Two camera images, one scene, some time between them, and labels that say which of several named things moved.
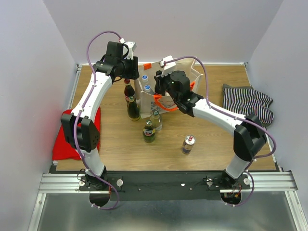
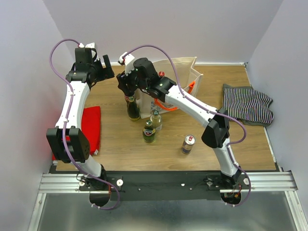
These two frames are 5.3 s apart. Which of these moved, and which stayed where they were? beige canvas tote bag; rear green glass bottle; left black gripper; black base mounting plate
Moved: left black gripper
Stayed: black base mounting plate; beige canvas tote bag; rear green glass bottle
